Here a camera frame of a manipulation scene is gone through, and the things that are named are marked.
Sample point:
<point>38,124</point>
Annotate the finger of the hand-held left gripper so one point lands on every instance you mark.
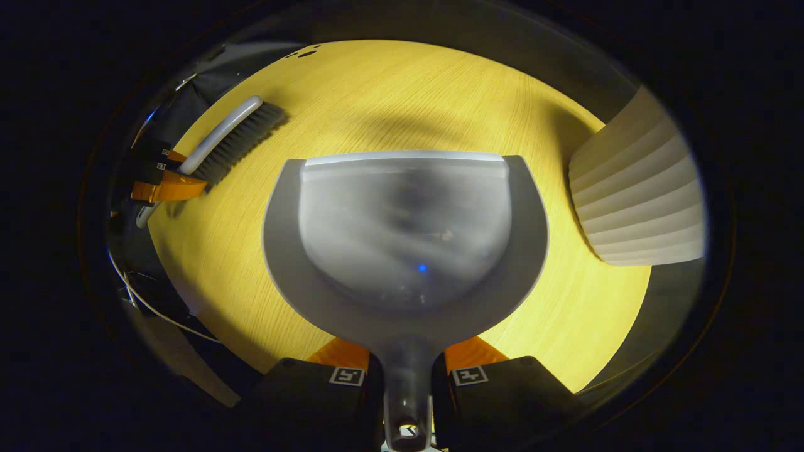
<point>169,188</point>
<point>160,156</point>

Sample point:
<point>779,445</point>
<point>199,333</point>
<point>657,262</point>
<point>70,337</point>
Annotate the wooden desktop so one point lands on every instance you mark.
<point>565,301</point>

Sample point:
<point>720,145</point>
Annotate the grey dustpan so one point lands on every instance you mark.
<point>408,251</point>

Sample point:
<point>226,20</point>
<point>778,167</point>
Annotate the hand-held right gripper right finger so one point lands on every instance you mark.
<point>502,402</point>

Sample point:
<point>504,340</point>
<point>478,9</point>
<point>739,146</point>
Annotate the white ribbed garbage bin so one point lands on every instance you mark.
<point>641,194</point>

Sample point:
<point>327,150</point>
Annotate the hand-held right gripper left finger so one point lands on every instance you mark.
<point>314,402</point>

